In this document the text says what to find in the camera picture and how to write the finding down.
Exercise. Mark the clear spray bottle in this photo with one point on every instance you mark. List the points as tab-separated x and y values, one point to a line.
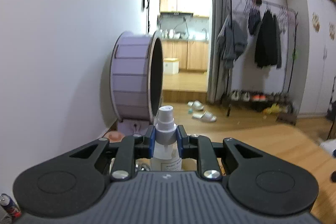
165	156

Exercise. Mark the black clothes rack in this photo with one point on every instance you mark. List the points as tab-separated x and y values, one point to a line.
252	44

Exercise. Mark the white wardrobe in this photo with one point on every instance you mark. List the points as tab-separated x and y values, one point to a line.
313	80

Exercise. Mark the wooden kitchen cabinets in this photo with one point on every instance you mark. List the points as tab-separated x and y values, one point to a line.
192	55

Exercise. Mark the white slipper near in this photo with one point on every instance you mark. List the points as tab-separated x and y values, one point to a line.
206	117

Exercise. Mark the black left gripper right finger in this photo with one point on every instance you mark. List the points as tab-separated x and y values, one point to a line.
255	179

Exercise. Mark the yellow duck toy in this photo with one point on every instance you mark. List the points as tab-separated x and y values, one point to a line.
274	109

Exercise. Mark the black hanging coat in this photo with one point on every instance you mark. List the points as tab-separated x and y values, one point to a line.
268	43

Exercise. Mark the grey curtain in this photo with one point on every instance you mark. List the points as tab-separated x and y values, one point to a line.
220	10

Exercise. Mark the grey hanging clothes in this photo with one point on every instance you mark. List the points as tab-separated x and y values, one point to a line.
232	42

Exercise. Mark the pink ridged cat toy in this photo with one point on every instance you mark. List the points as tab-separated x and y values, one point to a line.
114	136

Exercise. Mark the row of shoes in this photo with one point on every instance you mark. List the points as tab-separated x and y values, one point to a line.
261	99

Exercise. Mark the white slipper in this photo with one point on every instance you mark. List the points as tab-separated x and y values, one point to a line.
195	105
206	117

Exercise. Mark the clear gyro wrist ball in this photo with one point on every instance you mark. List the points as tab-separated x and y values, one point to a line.
142	166

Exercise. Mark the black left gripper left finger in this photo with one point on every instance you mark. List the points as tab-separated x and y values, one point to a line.
74	181

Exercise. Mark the purple cat exercise wheel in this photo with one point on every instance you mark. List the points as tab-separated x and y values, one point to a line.
135	81

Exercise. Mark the white slipper far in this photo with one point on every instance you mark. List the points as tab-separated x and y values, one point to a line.
195	105

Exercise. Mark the white storage box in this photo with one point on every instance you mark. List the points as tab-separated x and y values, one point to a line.
170	66

